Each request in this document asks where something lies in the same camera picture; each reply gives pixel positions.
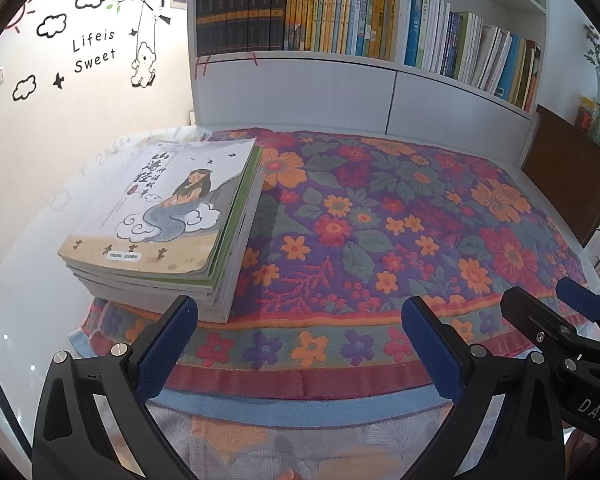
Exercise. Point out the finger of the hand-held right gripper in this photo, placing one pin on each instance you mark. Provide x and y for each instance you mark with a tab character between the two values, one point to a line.
530	312
580	297

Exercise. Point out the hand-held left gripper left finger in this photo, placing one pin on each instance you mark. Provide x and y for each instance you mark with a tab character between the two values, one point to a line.
167	347

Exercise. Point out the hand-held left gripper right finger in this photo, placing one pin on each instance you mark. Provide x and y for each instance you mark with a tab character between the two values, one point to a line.
432	352

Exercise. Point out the stack of books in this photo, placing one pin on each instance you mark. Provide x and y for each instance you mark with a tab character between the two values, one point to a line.
230	260

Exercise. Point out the white book mermaid figure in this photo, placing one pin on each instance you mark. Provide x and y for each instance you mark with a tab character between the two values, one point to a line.
145	200

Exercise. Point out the row of black books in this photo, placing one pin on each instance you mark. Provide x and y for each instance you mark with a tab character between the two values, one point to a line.
240	10

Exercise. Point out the row of yellow books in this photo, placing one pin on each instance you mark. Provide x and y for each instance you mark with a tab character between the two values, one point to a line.
340	15

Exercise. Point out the floral blanket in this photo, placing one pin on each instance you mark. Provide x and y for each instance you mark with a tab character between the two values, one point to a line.
380	240

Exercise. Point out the brown wooden cabinet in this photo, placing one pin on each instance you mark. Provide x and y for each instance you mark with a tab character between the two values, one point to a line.
565	170

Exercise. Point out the orange bottle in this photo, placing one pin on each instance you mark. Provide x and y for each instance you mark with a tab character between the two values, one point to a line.
585	115

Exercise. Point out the white bookshelf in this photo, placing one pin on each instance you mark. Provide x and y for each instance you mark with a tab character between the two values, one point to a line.
305	95

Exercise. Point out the black outline cloud decal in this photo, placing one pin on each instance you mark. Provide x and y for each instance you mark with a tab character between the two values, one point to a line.
24	97

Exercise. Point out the tree swing wall decal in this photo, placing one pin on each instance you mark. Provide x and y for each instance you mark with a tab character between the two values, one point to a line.
145	55

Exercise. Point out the black lettering wall decal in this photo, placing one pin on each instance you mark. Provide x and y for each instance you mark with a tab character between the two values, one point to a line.
95	52

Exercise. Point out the pink sun wall decal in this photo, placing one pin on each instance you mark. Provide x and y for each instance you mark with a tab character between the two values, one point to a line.
22	17

